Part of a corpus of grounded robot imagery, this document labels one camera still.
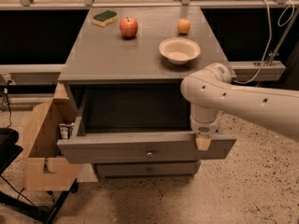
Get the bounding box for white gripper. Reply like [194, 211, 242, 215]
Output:
[190, 105, 219, 151]

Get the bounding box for orange fruit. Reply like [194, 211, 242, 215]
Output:
[178, 19, 191, 35]

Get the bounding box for grey top drawer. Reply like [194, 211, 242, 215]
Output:
[58, 89, 236, 164]

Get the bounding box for red apple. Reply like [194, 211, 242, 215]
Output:
[120, 17, 138, 38]

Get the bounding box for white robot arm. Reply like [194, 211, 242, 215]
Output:
[180, 63, 299, 150]

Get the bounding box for metal railing frame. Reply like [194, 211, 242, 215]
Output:
[1, 0, 298, 83]

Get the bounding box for white cable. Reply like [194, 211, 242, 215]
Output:
[233, 0, 295, 86]

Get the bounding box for green yellow sponge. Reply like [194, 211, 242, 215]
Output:
[93, 10, 118, 27]

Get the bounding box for grey drawer cabinet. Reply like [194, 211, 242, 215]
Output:
[58, 6, 237, 179]

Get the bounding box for grey bottom drawer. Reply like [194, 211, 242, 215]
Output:
[94, 161, 201, 178]

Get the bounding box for snack packages in box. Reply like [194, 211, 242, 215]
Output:
[59, 123, 74, 139]

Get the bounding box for cardboard box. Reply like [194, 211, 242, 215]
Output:
[21, 82, 100, 192]

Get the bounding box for grey drawer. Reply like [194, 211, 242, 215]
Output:
[94, 161, 201, 178]
[58, 89, 236, 164]

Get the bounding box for white bowl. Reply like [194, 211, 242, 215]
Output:
[159, 37, 201, 64]

